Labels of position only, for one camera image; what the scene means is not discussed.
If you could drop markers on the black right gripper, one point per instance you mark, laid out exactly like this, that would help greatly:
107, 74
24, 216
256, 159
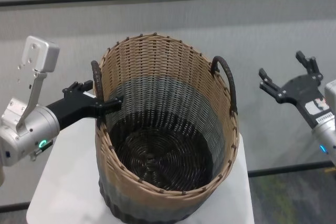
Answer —
304, 90

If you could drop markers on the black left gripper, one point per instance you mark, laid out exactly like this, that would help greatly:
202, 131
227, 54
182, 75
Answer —
76, 106

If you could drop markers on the tan grey woven laundry basket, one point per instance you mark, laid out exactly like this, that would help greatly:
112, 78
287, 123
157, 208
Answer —
168, 77

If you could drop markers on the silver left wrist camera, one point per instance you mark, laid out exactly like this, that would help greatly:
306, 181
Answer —
44, 53

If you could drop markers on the white rounded pedestal table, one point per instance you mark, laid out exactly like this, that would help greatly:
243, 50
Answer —
65, 182

